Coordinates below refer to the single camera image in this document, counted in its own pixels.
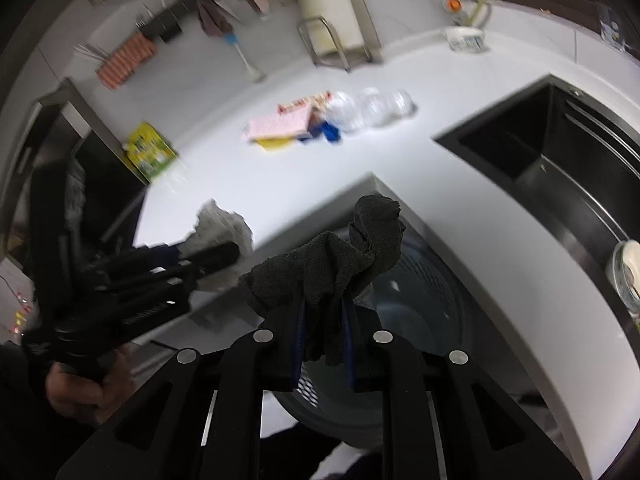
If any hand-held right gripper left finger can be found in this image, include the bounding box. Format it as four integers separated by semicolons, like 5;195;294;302
55;297;308;480

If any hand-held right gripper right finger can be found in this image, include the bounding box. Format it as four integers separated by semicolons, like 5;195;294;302
340;297;583;480

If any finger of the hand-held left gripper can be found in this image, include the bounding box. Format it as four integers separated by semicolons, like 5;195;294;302
87;242;183;281
107;241;242;301

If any white paper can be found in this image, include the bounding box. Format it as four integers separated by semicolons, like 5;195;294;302
177;199;255;293

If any grey perforated waste bin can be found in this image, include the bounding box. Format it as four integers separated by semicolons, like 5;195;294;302
265;230;488;448

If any dark grey cloth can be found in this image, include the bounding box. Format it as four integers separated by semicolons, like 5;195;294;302
239;194;407;367

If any yellow wrapper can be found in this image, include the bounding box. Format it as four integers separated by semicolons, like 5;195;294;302
255;137;292;154

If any blue plastic piece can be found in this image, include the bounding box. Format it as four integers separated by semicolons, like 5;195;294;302
300;120;342;145

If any red and white wrapper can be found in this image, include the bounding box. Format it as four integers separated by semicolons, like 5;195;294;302
277;91;335;113

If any clear plastic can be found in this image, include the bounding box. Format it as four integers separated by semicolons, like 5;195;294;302
325;91;368;133

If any clear plastic bottle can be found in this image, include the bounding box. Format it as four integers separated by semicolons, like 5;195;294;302
357;87;417;127

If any person's left hand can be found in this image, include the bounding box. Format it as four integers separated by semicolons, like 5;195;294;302
45;347;141;426

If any yellow green pouch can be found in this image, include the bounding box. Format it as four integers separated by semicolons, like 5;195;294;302
122;121;179;181

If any person's dark clothing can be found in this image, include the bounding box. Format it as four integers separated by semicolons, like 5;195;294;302
260;425;391;480

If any brown hanging cloth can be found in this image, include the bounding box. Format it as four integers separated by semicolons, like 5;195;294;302
196;0;235;38

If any steel board rack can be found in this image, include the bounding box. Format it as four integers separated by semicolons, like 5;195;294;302
297;16;373;72

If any black sink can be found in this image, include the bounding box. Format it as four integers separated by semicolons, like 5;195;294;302
434;74;640;333

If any white plate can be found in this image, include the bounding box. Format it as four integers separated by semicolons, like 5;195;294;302
606;240;640;318

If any white patterned bowl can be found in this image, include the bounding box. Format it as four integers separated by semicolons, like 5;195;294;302
444;26;487;54

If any clear glass mug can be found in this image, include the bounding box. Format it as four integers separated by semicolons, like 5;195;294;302
597;5;628;53

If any white brush blue handle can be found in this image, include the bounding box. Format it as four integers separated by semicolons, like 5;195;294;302
222;30;267;83

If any black wall rail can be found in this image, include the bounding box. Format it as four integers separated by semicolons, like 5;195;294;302
140;0;283;43

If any yellow green hose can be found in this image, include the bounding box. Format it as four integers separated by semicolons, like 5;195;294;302
462;0;493;28

